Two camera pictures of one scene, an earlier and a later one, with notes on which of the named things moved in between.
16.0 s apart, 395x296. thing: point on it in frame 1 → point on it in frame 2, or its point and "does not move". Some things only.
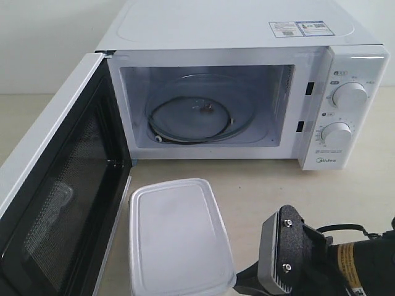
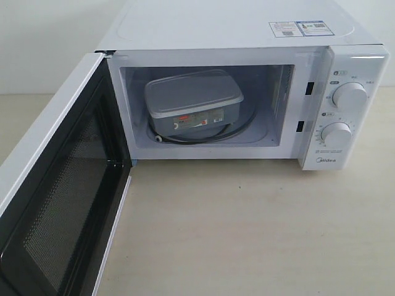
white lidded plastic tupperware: (178, 243) → (192, 103)
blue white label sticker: (305, 28) does not move
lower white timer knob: (337, 134) does not move
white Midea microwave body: (248, 79) does not move
